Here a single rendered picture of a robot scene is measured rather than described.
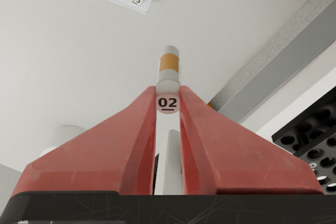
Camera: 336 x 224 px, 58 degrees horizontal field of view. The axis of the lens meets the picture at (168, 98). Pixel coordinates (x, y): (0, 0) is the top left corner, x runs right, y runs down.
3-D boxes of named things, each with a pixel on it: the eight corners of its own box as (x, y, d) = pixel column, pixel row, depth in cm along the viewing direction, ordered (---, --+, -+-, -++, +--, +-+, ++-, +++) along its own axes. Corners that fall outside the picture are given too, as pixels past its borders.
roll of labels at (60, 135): (65, 161, 47) (56, 183, 44) (40, 130, 43) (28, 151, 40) (106, 154, 45) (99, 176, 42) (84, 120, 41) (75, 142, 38)
